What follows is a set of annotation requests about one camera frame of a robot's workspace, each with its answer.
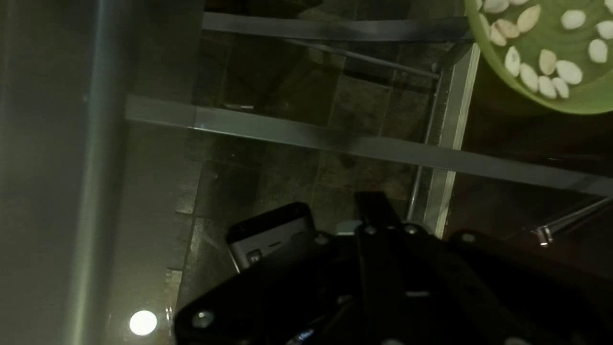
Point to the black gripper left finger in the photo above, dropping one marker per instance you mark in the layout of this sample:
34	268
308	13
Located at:
308	295

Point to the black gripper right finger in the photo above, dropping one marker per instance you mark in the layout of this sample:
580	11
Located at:
486	295

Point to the metal spoon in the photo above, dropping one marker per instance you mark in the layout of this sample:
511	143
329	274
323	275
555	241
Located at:
576	224

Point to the green plate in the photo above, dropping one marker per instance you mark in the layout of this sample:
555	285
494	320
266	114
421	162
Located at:
576	99

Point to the pale seeds on plate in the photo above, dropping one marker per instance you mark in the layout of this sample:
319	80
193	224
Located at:
549	63

